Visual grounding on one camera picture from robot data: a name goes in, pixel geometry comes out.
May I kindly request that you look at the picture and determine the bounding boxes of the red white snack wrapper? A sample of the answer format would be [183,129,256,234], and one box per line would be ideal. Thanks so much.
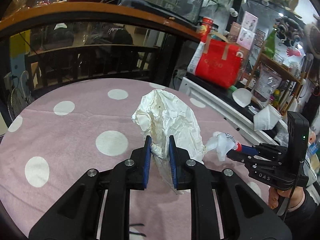
[205,132,242,161]

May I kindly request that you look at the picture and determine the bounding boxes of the large white paper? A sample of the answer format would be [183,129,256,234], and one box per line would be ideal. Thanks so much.
[131,89,207,194]

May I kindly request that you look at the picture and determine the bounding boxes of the person's right hand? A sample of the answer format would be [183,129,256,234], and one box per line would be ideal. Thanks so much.
[268,186,306,215]

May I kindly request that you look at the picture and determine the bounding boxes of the white paper cup stack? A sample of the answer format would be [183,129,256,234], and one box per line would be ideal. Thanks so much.
[253,105,282,131]

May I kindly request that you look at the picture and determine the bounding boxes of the white drawer cabinet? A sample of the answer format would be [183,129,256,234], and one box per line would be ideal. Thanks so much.
[179,74,278,145]

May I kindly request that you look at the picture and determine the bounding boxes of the pink polka dot tablecloth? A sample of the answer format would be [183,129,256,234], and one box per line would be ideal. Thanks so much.
[1,79,268,239]

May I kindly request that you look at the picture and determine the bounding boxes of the wooden shelf rack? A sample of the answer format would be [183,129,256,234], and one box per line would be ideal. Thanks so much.
[245,52,308,116]

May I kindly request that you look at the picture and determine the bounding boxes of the red tote bag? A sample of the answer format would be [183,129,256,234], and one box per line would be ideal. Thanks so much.
[187,36,248,89]

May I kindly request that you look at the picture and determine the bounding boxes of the wooden railing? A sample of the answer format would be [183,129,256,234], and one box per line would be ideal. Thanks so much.
[1,2,200,90]

